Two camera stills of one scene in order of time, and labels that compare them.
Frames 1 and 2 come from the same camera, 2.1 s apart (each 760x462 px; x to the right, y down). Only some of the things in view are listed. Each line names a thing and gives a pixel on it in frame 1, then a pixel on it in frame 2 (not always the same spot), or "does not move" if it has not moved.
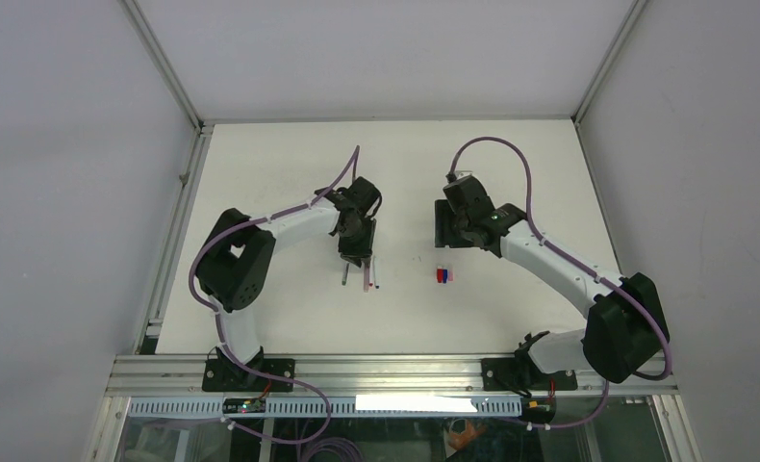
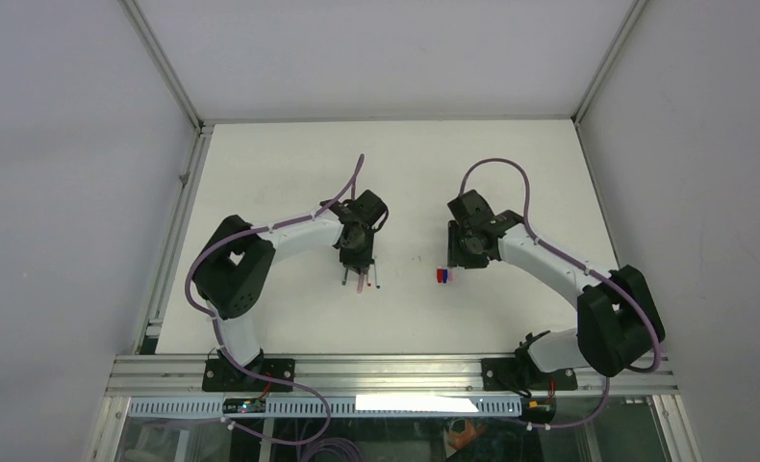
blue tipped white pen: (376, 272) does not move
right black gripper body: (450, 229) to (460, 251)
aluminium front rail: (156, 375) does not move
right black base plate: (513, 374) does not move
